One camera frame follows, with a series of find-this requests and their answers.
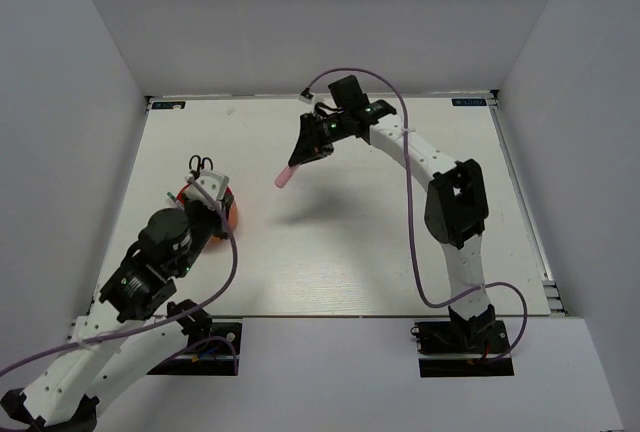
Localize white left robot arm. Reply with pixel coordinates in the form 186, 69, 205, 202
1, 196, 238, 431

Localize orange round organizer container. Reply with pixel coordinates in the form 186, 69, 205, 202
176, 185, 238, 246

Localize black handled scissors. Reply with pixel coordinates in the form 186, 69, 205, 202
188, 154, 214, 172

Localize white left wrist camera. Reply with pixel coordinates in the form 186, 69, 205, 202
182, 169, 229, 203

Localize green ink pen refill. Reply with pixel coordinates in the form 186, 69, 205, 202
166, 192, 184, 210

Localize pink translucent stapler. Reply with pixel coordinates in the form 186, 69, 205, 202
274, 165, 299, 189

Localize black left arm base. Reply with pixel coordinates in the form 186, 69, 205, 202
148, 309, 243, 377

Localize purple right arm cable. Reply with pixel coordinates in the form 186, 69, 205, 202
304, 68, 529, 363

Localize blue label sticker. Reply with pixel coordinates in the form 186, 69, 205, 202
151, 101, 186, 110
451, 98, 487, 107

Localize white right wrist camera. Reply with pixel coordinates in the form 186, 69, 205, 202
299, 89, 314, 104

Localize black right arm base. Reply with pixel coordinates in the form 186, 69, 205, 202
410, 321, 515, 378

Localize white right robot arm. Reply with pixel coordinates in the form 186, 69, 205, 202
275, 75, 495, 351

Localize blue label sticker left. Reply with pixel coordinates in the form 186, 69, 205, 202
151, 101, 186, 110

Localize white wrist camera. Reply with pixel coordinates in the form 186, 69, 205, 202
182, 169, 229, 203
299, 89, 314, 104

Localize blue label sticker right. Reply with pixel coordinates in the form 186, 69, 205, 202
451, 98, 487, 107

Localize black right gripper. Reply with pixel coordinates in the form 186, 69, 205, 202
288, 111, 349, 168

